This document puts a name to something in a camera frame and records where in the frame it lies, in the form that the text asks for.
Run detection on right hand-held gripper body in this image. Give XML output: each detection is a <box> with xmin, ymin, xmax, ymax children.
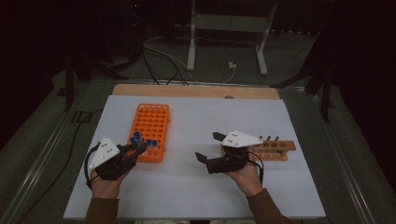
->
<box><xmin>205</xmin><ymin>129</ymin><xmax>264</xmax><ymax>175</ymax></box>

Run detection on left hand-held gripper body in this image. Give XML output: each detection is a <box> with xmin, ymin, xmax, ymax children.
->
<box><xmin>88</xmin><ymin>135</ymin><xmax>141</xmax><ymax>182</ymax></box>

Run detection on orange plastic test tube rack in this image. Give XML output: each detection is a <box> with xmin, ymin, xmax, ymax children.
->
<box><xmin>125</xmin><ymin>103</ymin><xmax>171</xmax><ymax>164</ymax></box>

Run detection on wooden test tube rack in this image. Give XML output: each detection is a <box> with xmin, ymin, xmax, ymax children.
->
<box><xmin>221</xmin><ymin>135</ymin><xmax>297</xmax><ymax>162</ymax></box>

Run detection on person's left hand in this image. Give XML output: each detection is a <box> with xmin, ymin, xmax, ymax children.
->
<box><xmin>90</xmin><ymin>169</ymin><xmax>132</xmax><ymax>200</ymax></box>

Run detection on person's right hand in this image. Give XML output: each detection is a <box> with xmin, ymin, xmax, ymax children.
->
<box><xmin>224</xmin><ymin>149</ymin><xmax>264</xmax><ymax>198</ymax></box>

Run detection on white table mat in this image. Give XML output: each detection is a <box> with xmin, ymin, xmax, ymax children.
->
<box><xmin>63</xmin><ymin>94</ymin><xmax>327</xmax><ymax>220</ymax></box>

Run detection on black floor plate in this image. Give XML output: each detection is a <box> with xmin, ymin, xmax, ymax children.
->
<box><xmin>71</xmin><ymin>110</ymin><xmax>93</xmax><ymax>124</ymax></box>

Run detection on black tripod stand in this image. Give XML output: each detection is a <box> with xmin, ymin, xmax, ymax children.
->
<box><xmin>64</xmin><ymin>52</ymin><xmax>130</xmax><ymax>112</ymax></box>
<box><xmin>270</xmin><ymin>31</ymin><xmax>340</xmax><ymax>124</ymax></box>

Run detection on white metal stand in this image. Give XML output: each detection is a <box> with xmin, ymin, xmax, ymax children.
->
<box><xmin>186</xmin><ymin>0</ymin><xmax>278</xmax><ymax>77</ymax></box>

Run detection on dark equipment with red light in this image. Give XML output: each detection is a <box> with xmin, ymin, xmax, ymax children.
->
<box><xmin>125</xmin><ymin>0</ymin><xmax>146</xmax><ymax>38</ymax></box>

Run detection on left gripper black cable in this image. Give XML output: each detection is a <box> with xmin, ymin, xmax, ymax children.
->
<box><xmin>83</xmin><ymin>143</ymin><xmax>102</xmax><ymax>189</ymax></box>

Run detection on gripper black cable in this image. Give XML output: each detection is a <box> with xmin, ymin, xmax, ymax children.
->
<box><xmin>83</xmin><ymin>143</ymin><xmax>102</xmax><ymax>189</ymax></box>
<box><xmin>248</xmin><ymin>151</ymin><xmax>265</xmax><ymax>185</ymax></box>

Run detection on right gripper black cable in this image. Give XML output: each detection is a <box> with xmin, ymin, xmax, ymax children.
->
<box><xmin>248</xmin><ymin>151</ymin><xmax>265</xmax><ymax>185</ymax></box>

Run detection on black floor cable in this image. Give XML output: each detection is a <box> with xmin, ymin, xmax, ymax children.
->
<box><xmin>15</xmin><ymin>107</ymin><xmax>105</xmax><ymax>224</ymax></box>

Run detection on grey metal floor rail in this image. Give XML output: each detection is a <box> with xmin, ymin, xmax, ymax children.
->
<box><xmin>306</xmin><ymin>90</ymin><xmax>377</xmax><ymax>224</ymax></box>
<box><xmin>0</xmin><ymin>81</ymin><xmax>94</xmax><ymax>224</ymax></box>

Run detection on black cable bundle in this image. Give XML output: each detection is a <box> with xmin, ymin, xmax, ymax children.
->
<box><xmin>140</xmin><ymin>43</ymin><xmax>190</xmax><ymax>87</ymax></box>

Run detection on white cable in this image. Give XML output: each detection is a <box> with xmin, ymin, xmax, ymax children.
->
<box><xmin>143</xmin><ymin>41</ymin><xmax>236</xmax><ymax>85</ymax></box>

